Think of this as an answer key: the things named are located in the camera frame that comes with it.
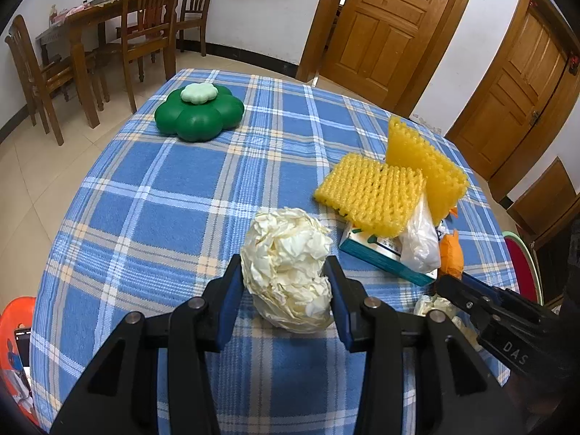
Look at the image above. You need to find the clear plastic bag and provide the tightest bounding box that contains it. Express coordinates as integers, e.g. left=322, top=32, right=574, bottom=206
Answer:
left=399, top=194, right=440, bottom=274

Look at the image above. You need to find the white paper ball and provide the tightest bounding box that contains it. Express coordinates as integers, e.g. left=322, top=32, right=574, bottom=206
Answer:
left=240, top=207, right=333, bottom=334

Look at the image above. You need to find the yellow foam net front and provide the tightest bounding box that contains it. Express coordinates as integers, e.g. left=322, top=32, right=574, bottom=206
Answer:
left=314, top=153, right=426, bottom=238

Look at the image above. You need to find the yellow foam net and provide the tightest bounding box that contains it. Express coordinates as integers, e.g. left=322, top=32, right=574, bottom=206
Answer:
left=314, top=153, right=426, bottom=238
left=385, top=116, right=469, bottom=225

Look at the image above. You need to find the teal white medicine box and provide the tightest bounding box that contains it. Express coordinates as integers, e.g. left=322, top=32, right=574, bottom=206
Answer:
left=338, top=225, right=438, bottom=287

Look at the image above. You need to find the orange snack wrapper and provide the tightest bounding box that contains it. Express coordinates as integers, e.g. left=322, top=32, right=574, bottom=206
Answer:
left=436, top=219, right=464, bottom=281

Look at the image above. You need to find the small wooden cabinet door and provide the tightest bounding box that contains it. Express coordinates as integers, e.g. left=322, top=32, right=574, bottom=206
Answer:
left=507, top=157, right=579, bottom=248

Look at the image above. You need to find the smartphone on stool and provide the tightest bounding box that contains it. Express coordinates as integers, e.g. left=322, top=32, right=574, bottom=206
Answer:
left=14, top=327, right=30, bottom=367

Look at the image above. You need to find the orange plastic stool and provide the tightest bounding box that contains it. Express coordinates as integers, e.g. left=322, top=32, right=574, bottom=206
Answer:
left=1, top=297, right=39, bottom=427

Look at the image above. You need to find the green flower-shaped container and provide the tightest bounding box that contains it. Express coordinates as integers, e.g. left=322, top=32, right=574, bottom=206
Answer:
left=154, top=83, right=245, bottom=142

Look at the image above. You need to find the wooden door right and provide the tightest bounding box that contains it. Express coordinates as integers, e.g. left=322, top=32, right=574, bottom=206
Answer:
left=446, top=0, right=579, bottom=201

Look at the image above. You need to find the wooden chair left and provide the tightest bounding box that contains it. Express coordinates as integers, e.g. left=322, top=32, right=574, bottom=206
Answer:
left=5, top=15, right=108, bottom=145

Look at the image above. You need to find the wooden chair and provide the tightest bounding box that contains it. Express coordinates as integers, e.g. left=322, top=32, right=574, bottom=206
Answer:
left=96, top=0, right=177, bottom=112
left=5, top=15, right=108, bottom=145
left=176, top=0, right=210, bottom=57

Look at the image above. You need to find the wooden door left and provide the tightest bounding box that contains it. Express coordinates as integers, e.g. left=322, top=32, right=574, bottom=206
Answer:
left=296, top=0, right=469, bottom=117

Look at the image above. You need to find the wooden dining table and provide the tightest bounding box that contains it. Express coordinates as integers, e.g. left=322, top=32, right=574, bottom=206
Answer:
left=36, top=0, right=122, bottom=128

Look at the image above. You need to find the wooden chair middle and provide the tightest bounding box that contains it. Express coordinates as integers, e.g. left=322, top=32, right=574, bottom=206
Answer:
left=96, top=0, right=177, bottom=112

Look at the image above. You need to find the wooden chair far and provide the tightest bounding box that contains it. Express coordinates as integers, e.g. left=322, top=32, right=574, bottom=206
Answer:
left=176, top=0, right=210, bottom=57

